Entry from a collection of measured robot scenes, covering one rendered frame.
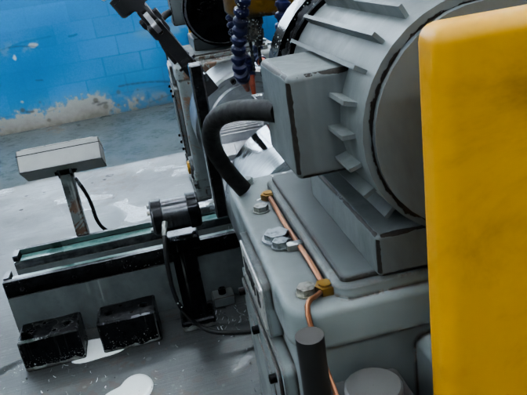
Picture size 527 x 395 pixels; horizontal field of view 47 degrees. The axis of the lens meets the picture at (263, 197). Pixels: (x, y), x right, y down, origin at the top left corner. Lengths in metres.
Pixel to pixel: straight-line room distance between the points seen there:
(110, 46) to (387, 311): 6.26
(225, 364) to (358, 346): 0.56
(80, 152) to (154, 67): 5.36
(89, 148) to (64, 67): 5.35
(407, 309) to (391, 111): 0.15
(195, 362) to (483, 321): 0.69
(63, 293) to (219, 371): 0.33
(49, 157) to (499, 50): 1.11
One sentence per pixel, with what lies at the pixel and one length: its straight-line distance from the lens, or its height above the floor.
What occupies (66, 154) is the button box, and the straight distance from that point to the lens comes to 1.33.
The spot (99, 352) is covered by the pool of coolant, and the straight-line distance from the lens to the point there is 1.11.
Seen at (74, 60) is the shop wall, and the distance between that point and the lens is 6.65.
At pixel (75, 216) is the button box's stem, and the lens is 1.39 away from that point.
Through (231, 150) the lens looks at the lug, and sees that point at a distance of 1.06.
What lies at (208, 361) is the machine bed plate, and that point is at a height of 0.80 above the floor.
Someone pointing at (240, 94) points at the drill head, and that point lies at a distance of 1.32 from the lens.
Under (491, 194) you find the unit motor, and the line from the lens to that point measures 0.35.
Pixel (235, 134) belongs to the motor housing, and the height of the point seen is 1.10.
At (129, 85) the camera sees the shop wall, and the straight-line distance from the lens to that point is 6.67.
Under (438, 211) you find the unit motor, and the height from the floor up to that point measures 1.25.
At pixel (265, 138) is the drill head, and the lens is 0.86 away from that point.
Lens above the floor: 1.40
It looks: 22 degrees down
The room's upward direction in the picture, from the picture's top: 9 degrees counter-clockwise
